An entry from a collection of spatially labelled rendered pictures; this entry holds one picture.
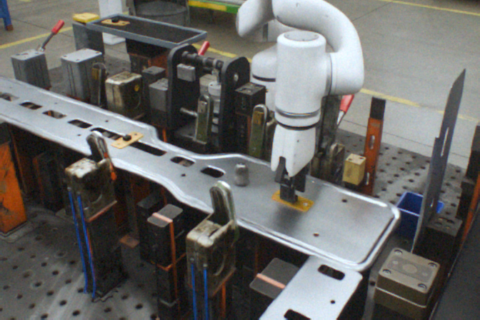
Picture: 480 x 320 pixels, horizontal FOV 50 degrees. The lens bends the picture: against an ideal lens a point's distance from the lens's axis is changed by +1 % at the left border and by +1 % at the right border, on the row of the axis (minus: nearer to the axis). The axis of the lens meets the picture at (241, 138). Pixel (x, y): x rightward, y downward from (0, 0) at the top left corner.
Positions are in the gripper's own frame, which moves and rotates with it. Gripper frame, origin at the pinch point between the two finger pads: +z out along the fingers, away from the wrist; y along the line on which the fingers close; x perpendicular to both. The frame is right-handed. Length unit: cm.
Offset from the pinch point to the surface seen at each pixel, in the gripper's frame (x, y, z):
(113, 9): -340, -272, 74
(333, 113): 1.5, -14.2, -11.3
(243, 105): -23.7, -18.0, -5.2
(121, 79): -62, -14, -5
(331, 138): 1.8, -13.4, -5.8
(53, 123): -69, 4, 3
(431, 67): -57, -366, 104
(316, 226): 7.9, 4.9, 3.3
